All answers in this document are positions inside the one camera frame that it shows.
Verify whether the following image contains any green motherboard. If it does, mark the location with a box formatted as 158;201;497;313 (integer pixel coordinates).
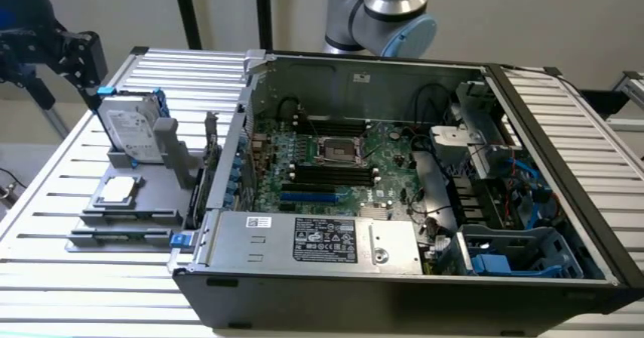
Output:
245;115;429;219

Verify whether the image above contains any grey power supply unit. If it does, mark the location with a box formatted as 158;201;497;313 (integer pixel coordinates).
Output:
206;210;424;277

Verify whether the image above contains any black open PC case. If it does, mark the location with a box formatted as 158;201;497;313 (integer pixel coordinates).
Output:
169;49;644;331

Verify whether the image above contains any blue expansion slot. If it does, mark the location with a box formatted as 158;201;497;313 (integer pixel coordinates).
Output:
280;192;337;204

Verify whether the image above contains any long black expansion slot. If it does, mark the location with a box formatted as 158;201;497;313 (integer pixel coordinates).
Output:
280;183;337;195

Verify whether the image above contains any silver chipset heatsink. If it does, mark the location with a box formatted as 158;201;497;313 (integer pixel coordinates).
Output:
358;206;394;220

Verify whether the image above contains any grey parts rack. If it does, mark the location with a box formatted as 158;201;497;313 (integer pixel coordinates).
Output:
64;116;224;254

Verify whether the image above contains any CPU socket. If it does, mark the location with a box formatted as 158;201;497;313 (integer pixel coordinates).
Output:
312;135;366;166

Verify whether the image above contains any blue data wire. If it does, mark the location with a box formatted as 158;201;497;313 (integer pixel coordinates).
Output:
506;155;560;226

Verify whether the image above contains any graphics card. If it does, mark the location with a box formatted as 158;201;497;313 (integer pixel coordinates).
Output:
186;110;224;229

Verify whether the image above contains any black corner bracket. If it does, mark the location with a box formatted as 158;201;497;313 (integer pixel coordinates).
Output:
576;88;625;115

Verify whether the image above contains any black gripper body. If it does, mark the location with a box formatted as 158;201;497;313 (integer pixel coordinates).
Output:
0;27;65;87

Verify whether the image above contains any thin black looped wire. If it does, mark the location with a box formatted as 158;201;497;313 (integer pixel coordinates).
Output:
273;95;304;123

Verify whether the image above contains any silver hard disk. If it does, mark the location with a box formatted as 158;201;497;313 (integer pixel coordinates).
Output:
96;87;168;167

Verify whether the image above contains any black cable with plug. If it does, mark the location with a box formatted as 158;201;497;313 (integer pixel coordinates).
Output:
0;167;26;207

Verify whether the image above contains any black stand pole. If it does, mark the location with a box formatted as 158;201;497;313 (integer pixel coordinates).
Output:
168;0;202;50
252;0;276;51

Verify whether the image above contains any blue grey disk bay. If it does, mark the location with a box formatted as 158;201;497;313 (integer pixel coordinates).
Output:
449;223;588;281

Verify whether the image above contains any grey metal drive cage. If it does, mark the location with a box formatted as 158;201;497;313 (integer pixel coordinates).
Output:
426;81;524;180

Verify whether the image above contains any thick black looped wire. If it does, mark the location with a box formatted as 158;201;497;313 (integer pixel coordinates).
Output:
412;82;454;126

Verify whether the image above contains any black table edge cable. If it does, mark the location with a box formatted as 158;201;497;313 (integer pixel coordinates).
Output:
498;63;616;121

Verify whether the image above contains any silver CPU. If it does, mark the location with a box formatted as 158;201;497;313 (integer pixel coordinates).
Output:
96;176;141;205

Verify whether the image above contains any aluminium profile frame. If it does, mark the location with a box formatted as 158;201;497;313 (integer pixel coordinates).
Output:
605;70;644;132

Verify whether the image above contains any aluminium table leg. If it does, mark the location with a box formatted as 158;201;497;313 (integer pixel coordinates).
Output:
33;102;70;140

